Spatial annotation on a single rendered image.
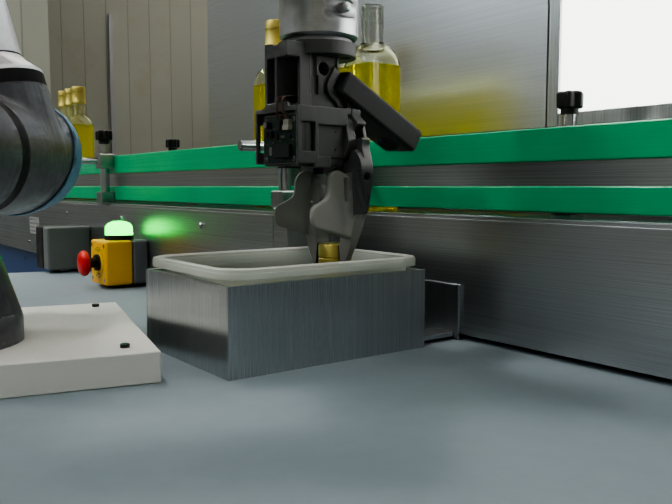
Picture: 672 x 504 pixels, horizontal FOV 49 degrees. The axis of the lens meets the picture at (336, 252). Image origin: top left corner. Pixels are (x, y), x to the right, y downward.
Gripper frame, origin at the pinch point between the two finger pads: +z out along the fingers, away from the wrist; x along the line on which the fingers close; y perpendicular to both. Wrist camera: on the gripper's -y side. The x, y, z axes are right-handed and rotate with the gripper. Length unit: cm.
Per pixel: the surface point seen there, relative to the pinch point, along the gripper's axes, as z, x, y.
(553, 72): -20.0, 3.9, -29.9
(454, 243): -0.6, 5.0, -11.9
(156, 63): -136, -692, -311
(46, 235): 3, -82, 2
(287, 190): -6.1, -13.1, -3.3
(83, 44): -151, -711, -240
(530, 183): -6.8, 13.1, -13.7
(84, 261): 5, -55, 5
